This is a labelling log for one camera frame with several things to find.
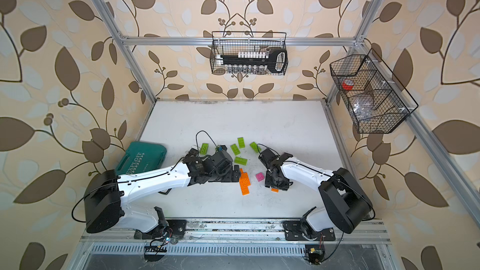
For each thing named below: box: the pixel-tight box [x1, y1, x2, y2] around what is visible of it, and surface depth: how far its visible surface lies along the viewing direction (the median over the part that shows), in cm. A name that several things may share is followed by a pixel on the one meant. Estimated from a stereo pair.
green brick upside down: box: [249, 141, 262, 154], surface depth 101 cm
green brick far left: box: [200, 143, 209, 155], surface depth 100 cm
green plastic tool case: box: [115, 141, 167, 177], surface depth 93 cm
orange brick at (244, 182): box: [240, 171, 251, 192], surface depth 87 cm
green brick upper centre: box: [236, 136, 246, 149], surface depth 104 cm
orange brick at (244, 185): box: [239, 180, 251, 196], surface depth 86 cm
